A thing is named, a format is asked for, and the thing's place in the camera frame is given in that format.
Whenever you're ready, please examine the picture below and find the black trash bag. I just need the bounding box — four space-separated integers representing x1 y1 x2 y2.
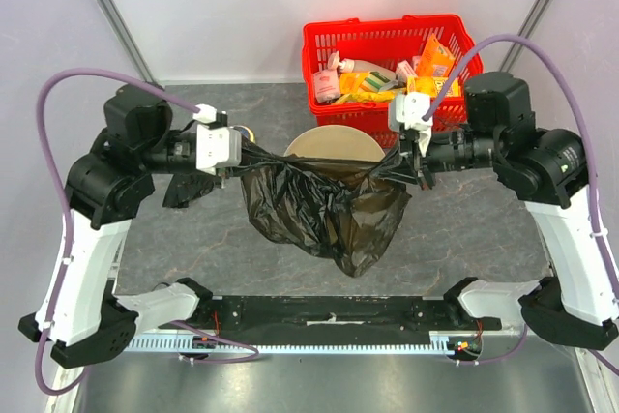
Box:
231 141 410 278
162 173 215 209

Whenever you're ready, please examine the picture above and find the beige trash bin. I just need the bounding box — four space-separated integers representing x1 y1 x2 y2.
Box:
284 125 385 162

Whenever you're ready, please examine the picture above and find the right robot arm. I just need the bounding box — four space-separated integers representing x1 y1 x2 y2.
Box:
388 72 618 351

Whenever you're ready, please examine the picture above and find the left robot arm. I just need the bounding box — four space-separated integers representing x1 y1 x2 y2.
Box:
18 85 244 369

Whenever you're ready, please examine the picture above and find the masking tape roll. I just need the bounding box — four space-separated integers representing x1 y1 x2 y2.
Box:
232 125 256 143

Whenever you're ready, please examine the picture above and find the yellow snack box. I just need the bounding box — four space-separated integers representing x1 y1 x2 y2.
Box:
406 76 461 98

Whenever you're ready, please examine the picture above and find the yellow snack bag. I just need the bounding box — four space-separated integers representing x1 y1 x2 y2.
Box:
333 88 406 105

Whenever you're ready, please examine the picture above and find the green yellow packet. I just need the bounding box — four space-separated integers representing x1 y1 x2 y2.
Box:
359 71 393 93

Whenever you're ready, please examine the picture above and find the pink small packet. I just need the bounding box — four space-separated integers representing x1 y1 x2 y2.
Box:
395 60 417 84

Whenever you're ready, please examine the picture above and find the pink pouch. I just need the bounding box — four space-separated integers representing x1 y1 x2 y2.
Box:
312 69 341 103

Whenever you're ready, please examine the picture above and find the orange carton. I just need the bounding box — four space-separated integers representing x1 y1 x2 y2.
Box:
415 34 456 77

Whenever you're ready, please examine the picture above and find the orange snack pack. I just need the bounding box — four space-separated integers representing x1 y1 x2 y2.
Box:
339 72 370 95

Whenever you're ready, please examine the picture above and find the pink capped bottle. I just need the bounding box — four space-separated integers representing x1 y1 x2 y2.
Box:
327 51 396 80

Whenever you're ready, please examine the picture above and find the red plastic basket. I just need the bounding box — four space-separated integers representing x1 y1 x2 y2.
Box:
301 14 474 148

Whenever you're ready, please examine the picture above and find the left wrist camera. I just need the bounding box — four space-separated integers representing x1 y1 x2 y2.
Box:
193 104 242 175

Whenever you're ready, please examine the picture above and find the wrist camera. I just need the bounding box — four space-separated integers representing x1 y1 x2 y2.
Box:
193 104 242 175
388 92 433 157

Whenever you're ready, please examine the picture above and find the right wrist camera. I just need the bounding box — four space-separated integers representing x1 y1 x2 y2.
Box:
388 92 433 157

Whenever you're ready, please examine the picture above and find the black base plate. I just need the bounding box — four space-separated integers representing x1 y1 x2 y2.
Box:
186 296 502 346

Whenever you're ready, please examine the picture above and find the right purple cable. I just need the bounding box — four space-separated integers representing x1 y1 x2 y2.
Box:
420 34 619 375

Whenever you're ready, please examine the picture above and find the purple cable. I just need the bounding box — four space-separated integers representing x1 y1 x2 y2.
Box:
420 34 619 375
35 67 262 396

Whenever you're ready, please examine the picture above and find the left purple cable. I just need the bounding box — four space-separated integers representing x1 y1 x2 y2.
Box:
35 67 262 396

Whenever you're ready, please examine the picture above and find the slotted cable duct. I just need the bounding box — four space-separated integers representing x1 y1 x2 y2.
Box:
126 330 480 356

